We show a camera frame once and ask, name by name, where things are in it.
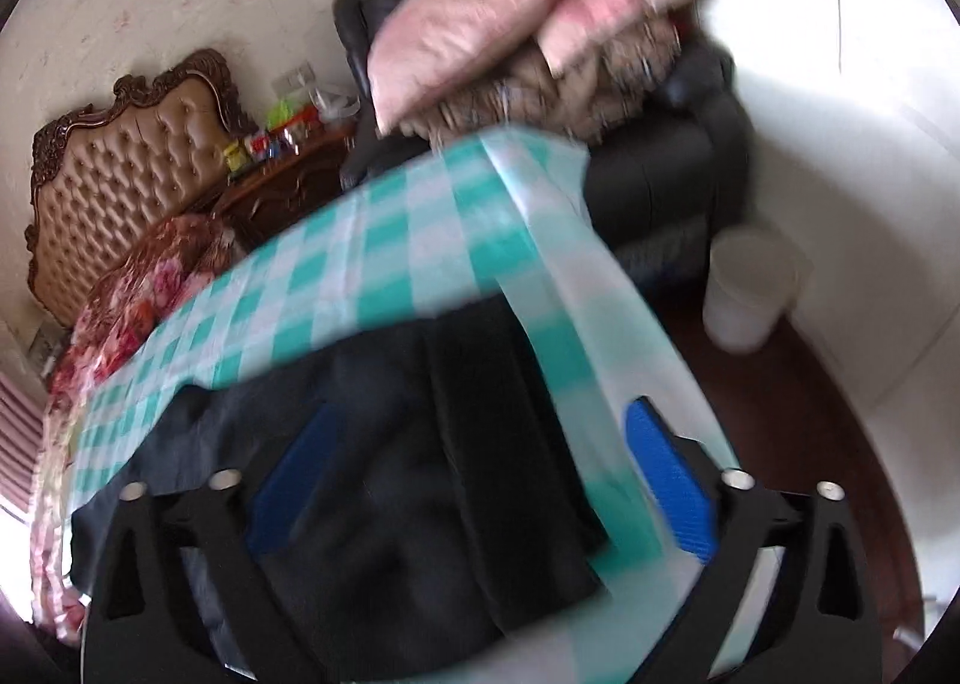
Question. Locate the yellow box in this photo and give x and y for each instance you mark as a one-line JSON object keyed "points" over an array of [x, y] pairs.
{"points": [[237, 159]]}

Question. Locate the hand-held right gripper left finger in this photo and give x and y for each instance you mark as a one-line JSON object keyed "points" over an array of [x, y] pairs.
{"points": [[292, 481]]}

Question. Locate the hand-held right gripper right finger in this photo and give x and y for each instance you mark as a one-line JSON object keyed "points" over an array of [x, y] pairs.
{"points": [[667, 474]]}

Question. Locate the wall socket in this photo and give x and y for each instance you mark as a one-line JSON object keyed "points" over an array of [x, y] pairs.
{"points": [[292, 78]]}

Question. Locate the black pants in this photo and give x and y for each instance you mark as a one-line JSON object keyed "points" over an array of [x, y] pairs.
{"points": [[420, 474]]}

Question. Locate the white wardrobe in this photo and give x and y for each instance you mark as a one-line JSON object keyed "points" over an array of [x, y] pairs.
{"points": [[862, 166]]}

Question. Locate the white waste bin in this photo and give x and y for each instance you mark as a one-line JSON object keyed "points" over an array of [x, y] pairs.
{"points": [[750, 294]]}

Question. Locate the green tissue pack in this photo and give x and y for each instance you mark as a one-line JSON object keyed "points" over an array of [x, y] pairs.
{"points": [[281, 108]]}

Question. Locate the large pink floral pillow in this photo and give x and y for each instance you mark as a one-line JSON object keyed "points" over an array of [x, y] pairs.
{"points": [[450, 16]]}

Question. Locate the brown plaid blanket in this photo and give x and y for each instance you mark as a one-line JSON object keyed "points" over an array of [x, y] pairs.
{"points": [[540, 99]]}

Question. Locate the tufted leather bed headboard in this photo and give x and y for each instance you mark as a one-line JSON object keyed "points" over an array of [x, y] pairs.
{"points": [[127, 181]]}

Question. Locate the small pink floral pillow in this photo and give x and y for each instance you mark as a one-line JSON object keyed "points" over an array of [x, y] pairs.
{"points": [[607, 9]]}

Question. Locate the green checkered tablecloth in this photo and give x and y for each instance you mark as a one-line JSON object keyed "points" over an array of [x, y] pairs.
{"points": [[375, 256]]}

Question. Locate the dark wooden nightstand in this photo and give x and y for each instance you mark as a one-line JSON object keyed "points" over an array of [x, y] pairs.
{"points": [[285, 189]]}

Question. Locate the pink striped cloth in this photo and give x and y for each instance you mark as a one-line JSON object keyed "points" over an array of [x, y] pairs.
{"points": [[19, 444]]}

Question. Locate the red floral bedspread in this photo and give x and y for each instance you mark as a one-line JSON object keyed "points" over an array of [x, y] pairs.
{"points": [[127, 301]]}

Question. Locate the black leather armchair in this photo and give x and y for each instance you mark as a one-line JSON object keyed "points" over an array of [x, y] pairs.
{"points": [[660, 174]]}

